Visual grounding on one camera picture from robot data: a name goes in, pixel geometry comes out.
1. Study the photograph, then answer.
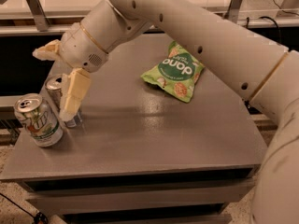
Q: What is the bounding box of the black cable background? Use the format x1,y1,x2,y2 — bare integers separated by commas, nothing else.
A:
245,16,282,44

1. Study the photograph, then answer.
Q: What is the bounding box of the green chip bag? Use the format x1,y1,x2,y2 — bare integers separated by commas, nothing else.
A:
141,41,205,103

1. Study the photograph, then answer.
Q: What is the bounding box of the metal bracket right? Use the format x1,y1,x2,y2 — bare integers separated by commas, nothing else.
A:
223,0,248,26

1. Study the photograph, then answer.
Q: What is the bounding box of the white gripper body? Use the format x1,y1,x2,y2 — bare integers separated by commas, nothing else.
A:
59,22,108,73

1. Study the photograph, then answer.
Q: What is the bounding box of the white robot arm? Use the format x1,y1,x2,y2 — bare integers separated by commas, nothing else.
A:
34,0,299,224

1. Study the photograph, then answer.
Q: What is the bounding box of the silver blue redbull can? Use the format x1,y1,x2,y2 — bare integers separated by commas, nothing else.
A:
44,73,84,129

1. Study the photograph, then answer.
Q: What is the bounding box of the white green 7up can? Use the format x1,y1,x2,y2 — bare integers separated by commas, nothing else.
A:
14,93,64,147

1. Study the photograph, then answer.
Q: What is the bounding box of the metal bracket left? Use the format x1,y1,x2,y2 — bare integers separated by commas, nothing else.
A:
26,0,50,32

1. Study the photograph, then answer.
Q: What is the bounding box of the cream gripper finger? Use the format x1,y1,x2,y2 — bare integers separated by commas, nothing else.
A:
33,39,61,61
59,68,91,121

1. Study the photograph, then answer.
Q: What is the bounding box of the black cable floor left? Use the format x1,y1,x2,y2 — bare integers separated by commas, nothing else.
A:
0,193,49,224

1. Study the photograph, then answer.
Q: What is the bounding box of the metal bracket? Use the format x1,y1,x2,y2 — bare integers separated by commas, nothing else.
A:
223,0,248,26
26,0,50,32

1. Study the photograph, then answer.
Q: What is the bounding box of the grey drawer cabinet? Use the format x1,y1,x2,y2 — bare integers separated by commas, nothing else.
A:
1,34,266,224

